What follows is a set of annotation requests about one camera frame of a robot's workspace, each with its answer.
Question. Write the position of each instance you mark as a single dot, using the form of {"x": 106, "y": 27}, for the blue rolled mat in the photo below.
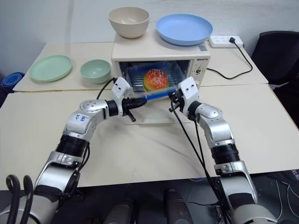
{"x": 11, "y": 79}

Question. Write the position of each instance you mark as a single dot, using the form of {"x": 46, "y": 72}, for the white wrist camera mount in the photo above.
{"x": 189, "y": 88}
{"x": 120, "y": 87}

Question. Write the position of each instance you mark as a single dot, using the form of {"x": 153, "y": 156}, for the blue plate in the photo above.
{"x": 184, "y": 28}

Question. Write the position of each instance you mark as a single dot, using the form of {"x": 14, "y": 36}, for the white handwritten label sticker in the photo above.
{"x": 81, "y": 117}

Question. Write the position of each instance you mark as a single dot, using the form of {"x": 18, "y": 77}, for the toy hamburger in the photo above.
{"x": 155, "y": 79}

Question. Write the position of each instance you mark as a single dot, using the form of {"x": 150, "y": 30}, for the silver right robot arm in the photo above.
{"x": 217, "y": 130}

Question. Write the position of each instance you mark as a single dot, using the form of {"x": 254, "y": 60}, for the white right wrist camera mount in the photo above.
{"x": 189, "y": 88}

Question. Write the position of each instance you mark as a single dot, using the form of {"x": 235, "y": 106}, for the white power strip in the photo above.
{"x": 219, "y": 42}

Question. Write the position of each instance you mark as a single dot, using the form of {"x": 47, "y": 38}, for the black printed mat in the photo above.
{"x": 280, "y": 198}

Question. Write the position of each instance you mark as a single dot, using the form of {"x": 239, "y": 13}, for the oven control knob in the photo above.
{"x": 199, "y": 70}

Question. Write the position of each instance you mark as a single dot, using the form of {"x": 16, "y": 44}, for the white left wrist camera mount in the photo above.
{"x": 120, "y": 87}

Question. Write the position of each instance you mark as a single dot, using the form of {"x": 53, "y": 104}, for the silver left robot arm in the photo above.
{"x": 77, "y": 127}

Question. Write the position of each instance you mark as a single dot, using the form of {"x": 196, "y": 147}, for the black office chair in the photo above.
{"x": 280, "y": 53}

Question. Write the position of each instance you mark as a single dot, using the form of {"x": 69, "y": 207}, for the green bowl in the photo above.
{"x": 95, "y": 71}

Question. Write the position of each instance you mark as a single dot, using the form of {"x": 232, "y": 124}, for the cream toaster oven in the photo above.
{"x": 161, "y": 50}

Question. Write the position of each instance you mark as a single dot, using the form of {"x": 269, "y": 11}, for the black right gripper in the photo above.
{"x": 179, "y": 100}

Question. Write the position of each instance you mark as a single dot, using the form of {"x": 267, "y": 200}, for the beige bowl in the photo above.
{"x": 128, "y": 22}

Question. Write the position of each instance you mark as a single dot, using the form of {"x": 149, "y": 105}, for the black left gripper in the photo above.
{"x": 130, "y": 104}

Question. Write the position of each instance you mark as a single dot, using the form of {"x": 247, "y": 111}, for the green plate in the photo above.
{"x": 51, "y": 68}

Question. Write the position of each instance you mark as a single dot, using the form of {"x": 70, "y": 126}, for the barcode sticker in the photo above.
{"x": 203, "y": 47}

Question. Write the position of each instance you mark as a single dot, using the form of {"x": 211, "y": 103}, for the glass toaster oven door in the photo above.
{"x": 154, "y": 116}

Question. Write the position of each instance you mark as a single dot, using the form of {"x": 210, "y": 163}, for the dark rounded shape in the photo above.
{"x": 121, "y": 212}
{"x": 177, "y": 207}

